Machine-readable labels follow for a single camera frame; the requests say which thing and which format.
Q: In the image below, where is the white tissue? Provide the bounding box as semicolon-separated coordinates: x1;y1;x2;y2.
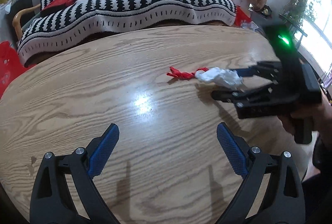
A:
195;67;243;90

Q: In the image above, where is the red plastic wrapper strip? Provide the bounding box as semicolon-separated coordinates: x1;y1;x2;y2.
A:
166;67;209;80

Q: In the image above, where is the person's right hand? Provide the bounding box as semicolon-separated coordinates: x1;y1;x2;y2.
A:
290;93;331;147

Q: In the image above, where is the red bag on floor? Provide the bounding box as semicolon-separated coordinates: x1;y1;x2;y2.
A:
234;6;251;27

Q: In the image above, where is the potted green plant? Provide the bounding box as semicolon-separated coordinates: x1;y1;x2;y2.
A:
282;0;321;27

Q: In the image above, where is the red bear-shaped plastic stool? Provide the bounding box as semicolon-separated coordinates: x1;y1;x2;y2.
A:
0;41;29;97

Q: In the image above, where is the wooden sofa armrest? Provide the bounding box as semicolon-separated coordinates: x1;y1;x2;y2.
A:
12;4;41;40

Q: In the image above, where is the red garment on sofa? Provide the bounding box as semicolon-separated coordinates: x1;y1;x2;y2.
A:
40;0;77;17

